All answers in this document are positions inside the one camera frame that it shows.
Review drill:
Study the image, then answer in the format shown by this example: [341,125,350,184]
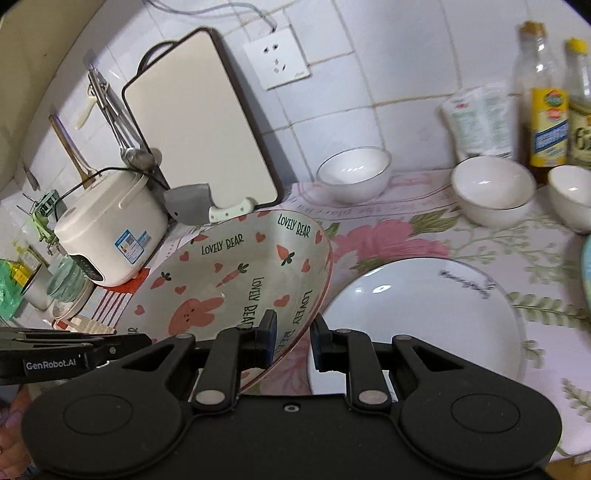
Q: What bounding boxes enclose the pink lovely bear plate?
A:
[116,210,332,393]

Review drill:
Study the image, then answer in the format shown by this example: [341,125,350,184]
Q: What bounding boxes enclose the large white Morning Honey plate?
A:
[322,258,526,381]

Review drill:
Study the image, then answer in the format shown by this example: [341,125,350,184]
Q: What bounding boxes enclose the small white ribbed bowl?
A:
[315,147,393,205]

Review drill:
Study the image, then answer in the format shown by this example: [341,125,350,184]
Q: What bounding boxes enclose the blue fried egg plate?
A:
[580,235,591,310]

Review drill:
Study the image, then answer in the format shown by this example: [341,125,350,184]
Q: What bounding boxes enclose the person's hand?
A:
[0,386,31,479]

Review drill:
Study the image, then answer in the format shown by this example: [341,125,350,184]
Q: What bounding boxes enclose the white rice cooker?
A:
[54,171,168,287]

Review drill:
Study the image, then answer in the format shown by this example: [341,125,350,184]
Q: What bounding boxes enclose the hanging metal ladles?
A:
[88,65,158,173]

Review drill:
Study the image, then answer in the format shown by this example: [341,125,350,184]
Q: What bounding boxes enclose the cream cutting board dark rim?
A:
[121,28,283,208]

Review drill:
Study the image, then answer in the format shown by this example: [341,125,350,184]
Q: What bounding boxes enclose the white plastic salt bag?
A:
[441,82,512,163]

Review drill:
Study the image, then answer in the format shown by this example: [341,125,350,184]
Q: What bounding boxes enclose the yellow label cooking wine bottle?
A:
[513,21,568,186]

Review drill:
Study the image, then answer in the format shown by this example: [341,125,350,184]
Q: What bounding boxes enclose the white vinegar bottle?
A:
[565,37,590,169]

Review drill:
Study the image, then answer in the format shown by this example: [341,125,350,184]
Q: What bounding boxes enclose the cleaver with white handle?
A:
[163,183,256,226]

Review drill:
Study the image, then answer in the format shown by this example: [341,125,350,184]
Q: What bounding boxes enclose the white wall socket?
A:
[243,28,311,91]

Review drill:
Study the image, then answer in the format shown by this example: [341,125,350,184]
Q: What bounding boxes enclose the black power cable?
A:
[142,0,280,33]

